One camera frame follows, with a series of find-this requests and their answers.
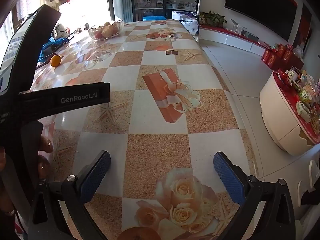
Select white chair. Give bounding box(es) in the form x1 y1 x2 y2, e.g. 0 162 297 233
297 159 320 207

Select large yellow apple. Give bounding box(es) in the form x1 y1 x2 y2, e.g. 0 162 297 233
102 26 118 38

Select white sack with blue print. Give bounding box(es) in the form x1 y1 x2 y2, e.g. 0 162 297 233
172 11 200 36

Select red wall hanging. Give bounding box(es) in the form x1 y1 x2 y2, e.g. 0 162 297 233
297 5 313 53

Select white bench with red top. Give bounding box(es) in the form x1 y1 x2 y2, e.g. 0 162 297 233
199 24 275 55

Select green potted plant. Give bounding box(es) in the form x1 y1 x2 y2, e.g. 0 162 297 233
199 10 227 27

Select small grey box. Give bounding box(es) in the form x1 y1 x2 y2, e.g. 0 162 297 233
242 30 259 40

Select small white carton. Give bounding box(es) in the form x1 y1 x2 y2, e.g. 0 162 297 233
230 19 242 34

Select person's left hand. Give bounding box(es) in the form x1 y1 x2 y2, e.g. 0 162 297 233
37 129 54 178

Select blue cloth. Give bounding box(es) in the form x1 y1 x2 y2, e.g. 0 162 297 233
41 36 73 55

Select pile of snack packets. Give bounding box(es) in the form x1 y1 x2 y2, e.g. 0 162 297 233
275 66 320 130

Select black pouch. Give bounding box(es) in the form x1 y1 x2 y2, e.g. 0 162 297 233
41 45 58 55

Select round white cabinet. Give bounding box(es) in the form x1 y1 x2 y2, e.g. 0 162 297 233
259 70 320 156

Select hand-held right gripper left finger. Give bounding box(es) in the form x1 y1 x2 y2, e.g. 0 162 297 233
27 151 111 240

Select black television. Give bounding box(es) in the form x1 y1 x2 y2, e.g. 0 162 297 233
224 0 298 42

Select shelf bottles and cartons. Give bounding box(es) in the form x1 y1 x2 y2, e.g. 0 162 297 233
135 0 198 12

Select large dark red box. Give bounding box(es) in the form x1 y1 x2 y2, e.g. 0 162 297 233
277 55 304 71

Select glass bowl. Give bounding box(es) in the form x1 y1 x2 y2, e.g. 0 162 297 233
87 19 124 41

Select clear plastic bag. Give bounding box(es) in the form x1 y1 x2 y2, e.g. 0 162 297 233
292 45 304 58

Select grey curtain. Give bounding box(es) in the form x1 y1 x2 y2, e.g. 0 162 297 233
106 0 133 23

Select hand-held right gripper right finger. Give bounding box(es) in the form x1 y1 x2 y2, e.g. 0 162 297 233
213 151 297 240

